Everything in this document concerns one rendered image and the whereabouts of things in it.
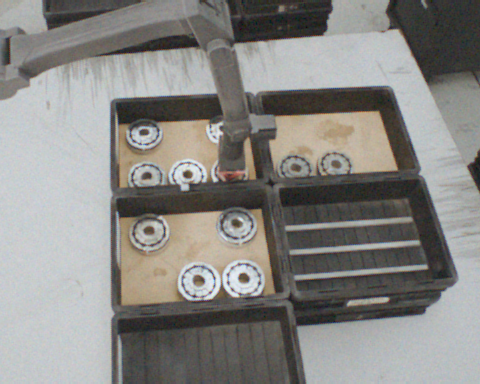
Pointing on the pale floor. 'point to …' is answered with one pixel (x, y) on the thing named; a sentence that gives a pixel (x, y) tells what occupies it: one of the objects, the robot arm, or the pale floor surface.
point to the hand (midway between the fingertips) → (229, 170)
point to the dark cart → (447, 33)
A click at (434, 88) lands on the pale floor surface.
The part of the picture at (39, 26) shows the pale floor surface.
